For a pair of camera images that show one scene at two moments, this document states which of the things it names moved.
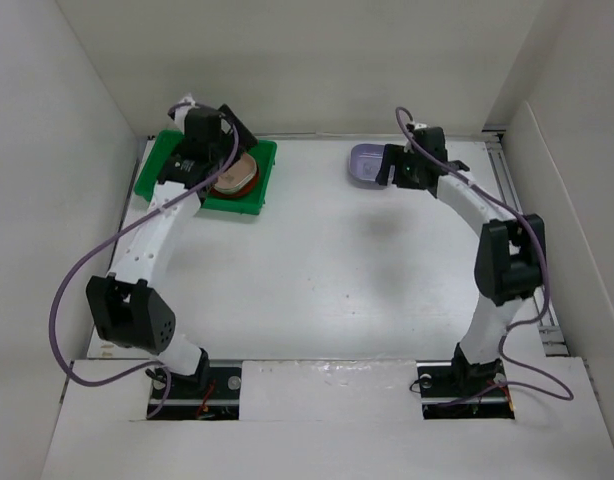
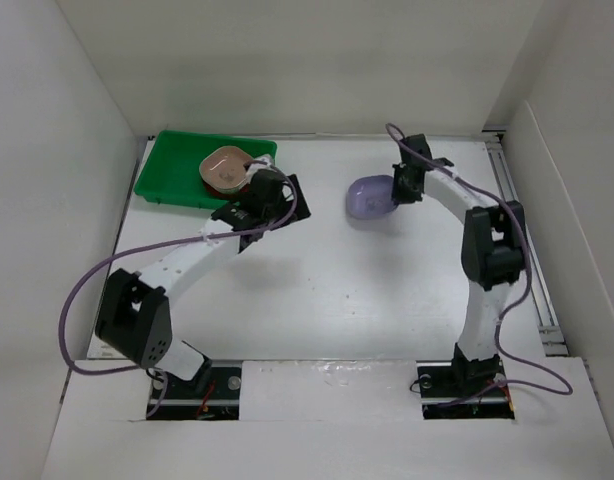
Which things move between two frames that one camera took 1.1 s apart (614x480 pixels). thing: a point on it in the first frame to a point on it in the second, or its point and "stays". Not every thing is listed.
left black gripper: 245,142 to 285,204
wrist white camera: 181,111 to 258,166
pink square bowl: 236,175 stays
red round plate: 241,191 stays
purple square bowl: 365,160 to 371,196
